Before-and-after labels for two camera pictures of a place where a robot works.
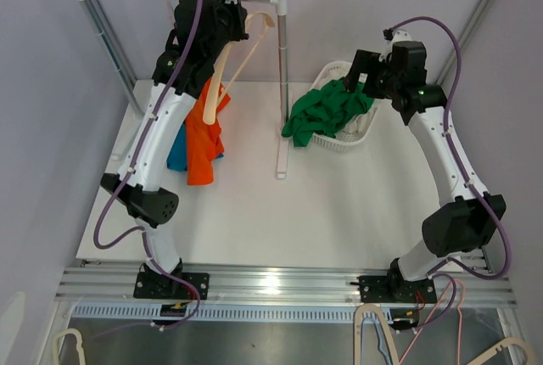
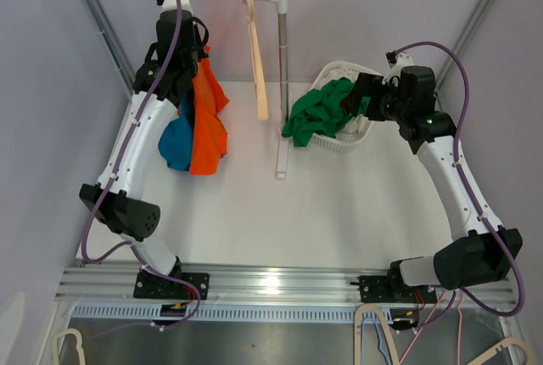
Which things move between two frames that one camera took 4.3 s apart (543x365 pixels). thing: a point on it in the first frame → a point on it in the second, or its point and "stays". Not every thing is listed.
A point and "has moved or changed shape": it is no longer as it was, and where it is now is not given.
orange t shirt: x=204 y=141 has moved or changed shape
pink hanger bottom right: x=460 y=322 stays
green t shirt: x=325 y=110 stays
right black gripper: x=366 y=63 → x=372 y=87
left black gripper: x=239 y=15 → x=201 y=54
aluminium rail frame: x=483 y=284 stays
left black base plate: x=147 y=285 stays
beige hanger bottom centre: x=377 y=311 stays
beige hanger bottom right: x=527 y=345 stays
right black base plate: x=383 y=289 stays
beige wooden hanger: x=211 y=101 → x=259 y=63
